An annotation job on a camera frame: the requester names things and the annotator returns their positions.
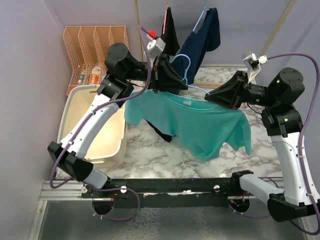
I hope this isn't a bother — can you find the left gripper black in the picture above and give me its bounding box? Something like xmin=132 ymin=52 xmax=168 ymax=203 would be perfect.
xmin=123 ymin=50 xmax=189 ymax=93

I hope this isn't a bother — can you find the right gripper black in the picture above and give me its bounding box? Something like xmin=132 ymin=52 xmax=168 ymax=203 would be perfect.
xmin=205 ymin=70 xmax=278 ymax=110

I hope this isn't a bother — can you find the light blue wire hanger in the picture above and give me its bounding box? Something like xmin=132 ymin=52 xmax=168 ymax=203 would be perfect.
xmin=171 ymin=53 xmax=209 ymax=95

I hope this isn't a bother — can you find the teal t shirt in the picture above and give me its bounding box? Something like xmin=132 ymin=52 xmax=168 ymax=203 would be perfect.
xmin=124 ymin=90 xmax=253 ymax=161

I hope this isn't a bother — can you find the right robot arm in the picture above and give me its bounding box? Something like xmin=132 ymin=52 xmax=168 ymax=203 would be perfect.
xmin=204 ymin=67 xmax=320 ymax=223

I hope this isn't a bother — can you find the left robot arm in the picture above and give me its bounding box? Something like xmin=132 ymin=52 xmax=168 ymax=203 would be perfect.
xmin=47 ymin=40 xmax=188 ymax=198

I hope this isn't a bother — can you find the navy blue t shirt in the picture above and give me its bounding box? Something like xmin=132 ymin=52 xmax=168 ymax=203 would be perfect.
xmin=171 ymin=8 xmax=221 ymax=85

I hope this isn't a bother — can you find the black t shirt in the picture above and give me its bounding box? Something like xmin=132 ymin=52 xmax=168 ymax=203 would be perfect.
xmin=161 ymin=7 xmax=180 ymax=56

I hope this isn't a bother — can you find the blue hanger under navy shirt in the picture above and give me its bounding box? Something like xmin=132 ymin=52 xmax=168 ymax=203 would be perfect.
xmin=192 ymin=0 xmax=209 ymax=32

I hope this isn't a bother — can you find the pink hanger under black shirt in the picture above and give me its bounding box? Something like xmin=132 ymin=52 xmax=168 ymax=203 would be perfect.
xmin=162 ymin=0 xmax=169 ymax=35

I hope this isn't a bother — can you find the orange plastic file organizer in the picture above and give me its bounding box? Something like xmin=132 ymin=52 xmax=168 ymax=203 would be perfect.
xmin=63 ymin=25 xmax=129 ymax=95

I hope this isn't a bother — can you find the cream plastic laundry basket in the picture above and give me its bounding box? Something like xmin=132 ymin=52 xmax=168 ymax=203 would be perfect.
xmin=56 ymin=84 xmax=128 ymax=169

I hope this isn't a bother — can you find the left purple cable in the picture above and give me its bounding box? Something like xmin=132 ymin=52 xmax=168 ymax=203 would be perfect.
xmin=49 ymin=26 xmax=153 ymax=190

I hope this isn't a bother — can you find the purple cable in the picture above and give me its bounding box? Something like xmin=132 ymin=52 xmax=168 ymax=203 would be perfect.
xmin=266 ymin=52 xmax=320 ymax=236
xmin=49 ymin=26 xmax=153 ymax=190

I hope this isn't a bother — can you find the wooden clothes rack frame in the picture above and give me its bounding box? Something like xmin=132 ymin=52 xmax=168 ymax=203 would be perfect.
xmin=130 ymin=0 xmax=295 ymax=87

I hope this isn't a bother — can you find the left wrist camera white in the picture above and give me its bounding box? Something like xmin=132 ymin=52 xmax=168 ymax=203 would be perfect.
xmin=147 ymin=30 xmax=166 ymax=59

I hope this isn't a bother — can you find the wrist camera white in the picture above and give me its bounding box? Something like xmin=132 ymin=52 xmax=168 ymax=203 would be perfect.
xmin=241 ymin=51 xmax=268 ymax=83
xmin=147 ymin=30 xmax=166 ymax=59

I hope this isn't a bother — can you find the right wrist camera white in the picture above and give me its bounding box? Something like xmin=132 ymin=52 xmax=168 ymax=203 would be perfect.
xmin=241 ymin=51 xmax=268 ymax=83

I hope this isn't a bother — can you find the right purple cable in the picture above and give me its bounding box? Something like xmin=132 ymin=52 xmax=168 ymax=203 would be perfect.
xmin=266 ymin=52 xmax=320 ymax=236

